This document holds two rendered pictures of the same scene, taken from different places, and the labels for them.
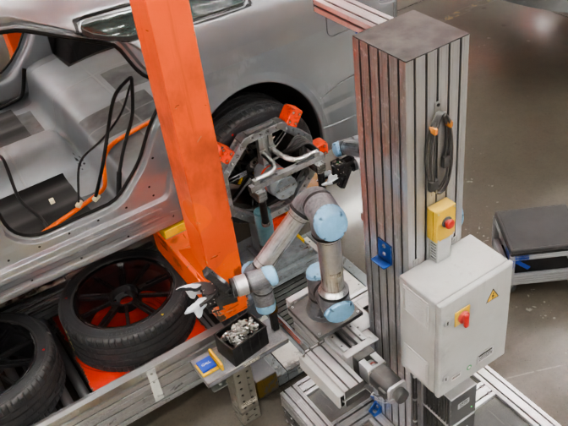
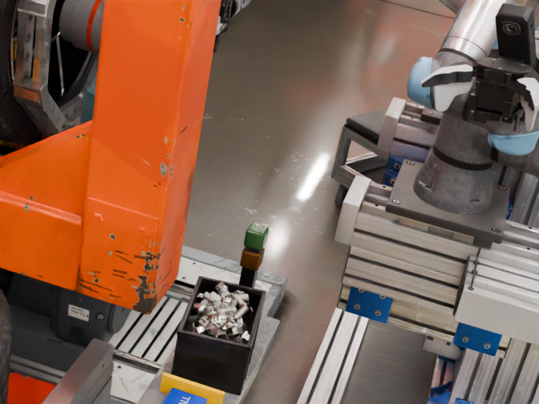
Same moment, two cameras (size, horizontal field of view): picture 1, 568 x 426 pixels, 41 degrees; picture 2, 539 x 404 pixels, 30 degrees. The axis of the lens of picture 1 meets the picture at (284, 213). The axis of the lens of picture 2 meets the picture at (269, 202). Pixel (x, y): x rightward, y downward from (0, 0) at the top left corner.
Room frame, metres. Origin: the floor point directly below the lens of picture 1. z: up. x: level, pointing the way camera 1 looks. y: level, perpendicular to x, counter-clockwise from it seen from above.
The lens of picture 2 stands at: (1.35, 1.49, 1.66)
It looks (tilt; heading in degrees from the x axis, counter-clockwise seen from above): 28 degrees down; 309
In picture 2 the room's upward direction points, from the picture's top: 11 degrees clockwise
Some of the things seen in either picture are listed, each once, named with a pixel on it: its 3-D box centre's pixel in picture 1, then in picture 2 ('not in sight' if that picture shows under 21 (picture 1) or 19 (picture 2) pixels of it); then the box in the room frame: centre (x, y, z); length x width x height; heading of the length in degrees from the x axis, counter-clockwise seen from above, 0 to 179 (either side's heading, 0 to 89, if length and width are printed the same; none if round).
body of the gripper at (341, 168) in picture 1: (343, 167); (218, 7); (3.12, -0.33, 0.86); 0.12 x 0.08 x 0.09; 119
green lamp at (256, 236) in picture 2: not in sight; (256, 236); (2.48, 0.11, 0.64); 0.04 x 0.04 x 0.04; 28
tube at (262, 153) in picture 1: (258, 161); not in sight; (3.02, 0.08, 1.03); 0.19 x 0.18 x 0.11; 28
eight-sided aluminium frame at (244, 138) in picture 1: (267, 172); (83, 18); (3.18, 0.06, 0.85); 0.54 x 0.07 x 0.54; 118
